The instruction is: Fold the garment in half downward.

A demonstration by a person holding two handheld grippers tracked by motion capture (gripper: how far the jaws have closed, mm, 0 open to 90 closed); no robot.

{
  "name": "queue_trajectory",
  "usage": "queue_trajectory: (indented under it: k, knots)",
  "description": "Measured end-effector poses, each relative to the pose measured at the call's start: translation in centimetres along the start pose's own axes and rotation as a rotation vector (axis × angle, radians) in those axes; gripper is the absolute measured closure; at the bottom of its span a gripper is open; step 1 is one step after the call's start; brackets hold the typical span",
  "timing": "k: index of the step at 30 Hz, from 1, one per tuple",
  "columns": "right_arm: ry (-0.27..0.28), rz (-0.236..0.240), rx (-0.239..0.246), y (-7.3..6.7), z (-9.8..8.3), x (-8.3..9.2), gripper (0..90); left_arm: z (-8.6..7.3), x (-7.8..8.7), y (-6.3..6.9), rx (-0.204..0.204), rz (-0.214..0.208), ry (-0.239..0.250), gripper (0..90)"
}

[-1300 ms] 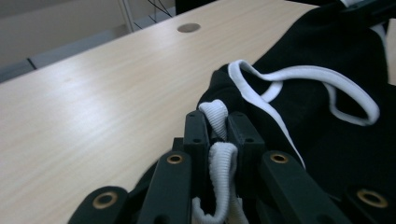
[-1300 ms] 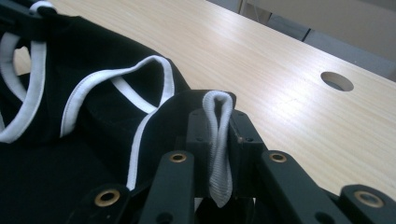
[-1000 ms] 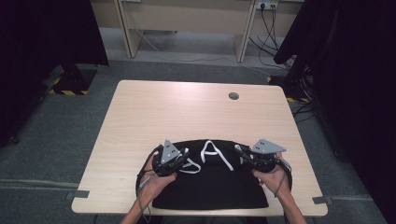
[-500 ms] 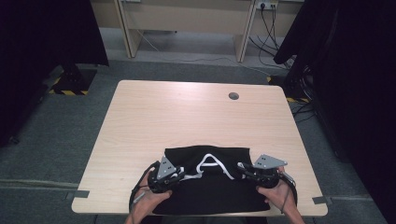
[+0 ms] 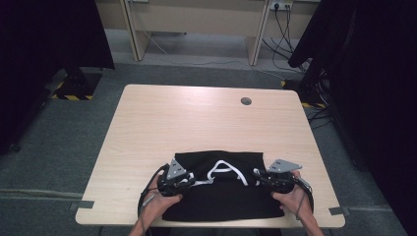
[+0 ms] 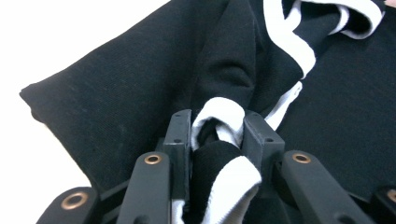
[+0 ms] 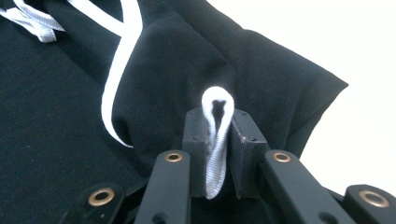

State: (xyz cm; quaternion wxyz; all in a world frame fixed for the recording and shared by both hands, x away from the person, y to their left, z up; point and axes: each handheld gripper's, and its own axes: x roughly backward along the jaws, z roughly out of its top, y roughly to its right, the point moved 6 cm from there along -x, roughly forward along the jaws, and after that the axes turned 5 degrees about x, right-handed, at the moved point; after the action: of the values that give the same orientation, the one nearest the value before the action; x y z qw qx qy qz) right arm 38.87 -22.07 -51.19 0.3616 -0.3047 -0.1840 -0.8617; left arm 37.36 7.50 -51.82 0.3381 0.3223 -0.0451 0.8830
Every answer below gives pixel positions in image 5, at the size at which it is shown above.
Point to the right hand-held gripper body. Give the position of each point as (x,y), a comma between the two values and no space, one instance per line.
(282,182)

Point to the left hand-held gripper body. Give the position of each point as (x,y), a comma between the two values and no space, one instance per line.
(170,183)

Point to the black tank top white trim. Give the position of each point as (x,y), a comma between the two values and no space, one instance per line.
(223,203)

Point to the person's right hand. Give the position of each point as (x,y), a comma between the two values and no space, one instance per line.
(296,200)

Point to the person's left hand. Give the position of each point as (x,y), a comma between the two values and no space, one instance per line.
(155,203)

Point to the grey floor tape strip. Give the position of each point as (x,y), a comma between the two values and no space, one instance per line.
(82,205)
(339,211)

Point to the black stand base hazard tape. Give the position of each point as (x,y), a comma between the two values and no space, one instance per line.
(306,93)
(77,87)

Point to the black curtain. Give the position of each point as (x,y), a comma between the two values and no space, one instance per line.
(39,49)
(377,82)

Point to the beige background desk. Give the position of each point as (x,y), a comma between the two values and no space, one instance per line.
(196,16)

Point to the white power strip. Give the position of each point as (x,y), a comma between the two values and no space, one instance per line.
(281,4)

